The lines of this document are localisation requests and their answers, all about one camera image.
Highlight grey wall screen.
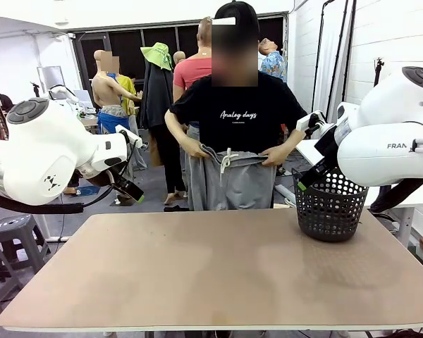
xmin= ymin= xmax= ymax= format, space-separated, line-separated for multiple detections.
xmin=37 ymin=65 xmax=66 ymax=94

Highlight person's left hand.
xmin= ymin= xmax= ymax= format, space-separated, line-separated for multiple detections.
xmin=261 ymin=144 xmax=292 ymax=166

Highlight bare mannequin with blue cloth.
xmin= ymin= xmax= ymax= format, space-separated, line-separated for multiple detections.
xmin=91 ymin=49 xmax=144 ymax=142

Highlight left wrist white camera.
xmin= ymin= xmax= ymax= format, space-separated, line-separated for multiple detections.
xmin=114 ymin=124 xmax=144 ymax=149

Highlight person's right forearm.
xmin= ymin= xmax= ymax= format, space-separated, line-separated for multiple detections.
xmin=164 ymin=108 xmax=195 ymax=147

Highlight person's right hand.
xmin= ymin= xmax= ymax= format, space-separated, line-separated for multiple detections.
xmin=184 ymin=139 xmax=211 ymax=158

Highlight person's left forearm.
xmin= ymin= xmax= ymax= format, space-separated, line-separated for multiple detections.
xmin=280 ymin=128 xmax=306 ymax=155

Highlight mannequin in black coat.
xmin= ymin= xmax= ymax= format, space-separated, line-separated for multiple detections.
xmin=140 ymin=58 xmax=188 ymax=206

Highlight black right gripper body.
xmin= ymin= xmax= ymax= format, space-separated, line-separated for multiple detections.
xmin=315 ymin=127 xmax=341 ymax=168

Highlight black light stand pole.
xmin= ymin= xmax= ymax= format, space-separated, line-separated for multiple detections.
xmin=341 ymin=0 xmax=357 ymax=103
xmin=329 ymin=0 xmax=350 ymax=117
xmin=312 ymin=0 xmax=336 ymax=112

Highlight green sun hat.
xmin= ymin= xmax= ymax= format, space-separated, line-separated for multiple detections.
xmin=140 ymin=42 xmax=173 ymax=71

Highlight wrist white camera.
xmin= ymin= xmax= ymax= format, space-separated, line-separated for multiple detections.
xmin=114 ymin=124 xmax=144 ymax=149
xmin=295 ymin=110 xmax=327 ymax=134

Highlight black baseball cap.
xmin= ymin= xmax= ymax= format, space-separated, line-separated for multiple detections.
xmin=214 ymin=0 xmax=260 ymax=39

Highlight person in black t-shirt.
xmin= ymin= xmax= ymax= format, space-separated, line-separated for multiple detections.
xmin=164 ymin=0 xmax=307 ymax=212

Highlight black perforated plastic basket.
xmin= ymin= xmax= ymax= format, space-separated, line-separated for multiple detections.
xmin=291 ymin=167 xmax=369 ymax=243

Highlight grey training pants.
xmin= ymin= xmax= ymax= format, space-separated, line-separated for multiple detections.
xmin=185 ymin=143 xmax=278 ymax=211

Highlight mannequin in blue patterned shirt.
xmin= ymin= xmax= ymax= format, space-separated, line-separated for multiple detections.
xmin=259 ymin=37 xmax=288 ymax=84

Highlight mannequin in pink top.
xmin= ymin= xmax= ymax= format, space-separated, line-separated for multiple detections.
xmin=172 ymin=16 xmax=213 ymax=106

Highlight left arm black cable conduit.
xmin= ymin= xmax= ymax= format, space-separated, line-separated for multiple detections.
xmin=0 ymin=186 xmax=114 ymax=215

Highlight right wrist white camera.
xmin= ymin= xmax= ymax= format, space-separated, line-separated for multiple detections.
xmin=295 ymin=110 xmax=327 ymax=134

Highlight background person in yellow shirt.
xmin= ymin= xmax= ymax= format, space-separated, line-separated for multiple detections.
xmin=107 ymin=51 xmax=139 ymax=117

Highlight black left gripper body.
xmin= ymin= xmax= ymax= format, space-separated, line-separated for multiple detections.
xmin=109 ymin=171 xmax=145 ymax=200

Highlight small black tripod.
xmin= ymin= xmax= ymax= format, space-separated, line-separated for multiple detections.
xmin=373 ymin=57 xmax=386 ymax=87

